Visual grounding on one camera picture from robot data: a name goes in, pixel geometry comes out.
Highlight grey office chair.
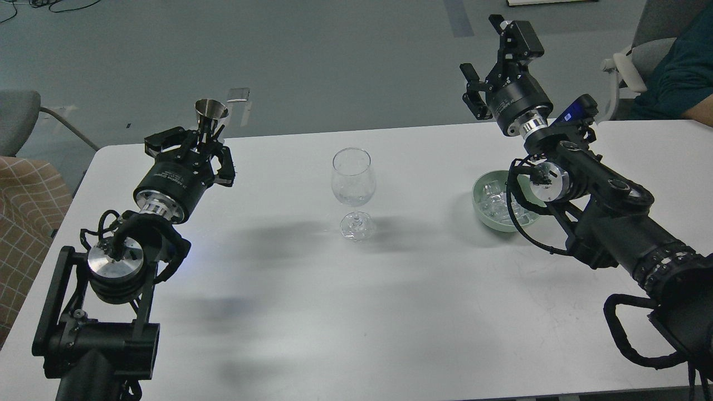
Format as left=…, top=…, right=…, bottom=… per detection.
left=1, top=90, right=100, bottom=157

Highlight clear ice cubes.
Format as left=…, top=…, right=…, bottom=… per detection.
left=479, top=180, right=533, bottom=226

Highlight steel cocktail jigger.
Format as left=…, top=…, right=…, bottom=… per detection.
left=194, top=99, right=229, bottom=150

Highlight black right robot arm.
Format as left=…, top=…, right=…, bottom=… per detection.
left=460, top=14, right=712, bottom=400

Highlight beige checked cushion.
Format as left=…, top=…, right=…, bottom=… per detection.
left=1, top=157, right=72, bottom=345

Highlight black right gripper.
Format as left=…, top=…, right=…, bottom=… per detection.
left=460, top=14, right=553, bottom=136

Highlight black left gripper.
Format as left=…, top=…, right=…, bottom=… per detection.
left=133, top=126, right=235, bottom=224

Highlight black floor cables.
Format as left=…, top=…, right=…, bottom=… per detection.
left=0, top=0, right=101, bottom=24

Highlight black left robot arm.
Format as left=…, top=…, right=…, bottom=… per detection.
left=31, top=122, right=235, bottom=400

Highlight clear wine glass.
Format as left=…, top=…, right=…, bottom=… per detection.
left=331, top=147, right=376, bottom=242

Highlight grey chair at right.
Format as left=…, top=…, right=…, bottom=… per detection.
left=598, top=1, right=711, bottom=122

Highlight person in teal sweater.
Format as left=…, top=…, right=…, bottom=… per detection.
left=629, top=5, right=712, bottom=127

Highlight metal floor plate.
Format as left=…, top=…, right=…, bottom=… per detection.
left=226, top=88, right=250, bottom=102

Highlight green bowl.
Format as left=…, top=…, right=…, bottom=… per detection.
left=472, top=170, right=545, bottom=233

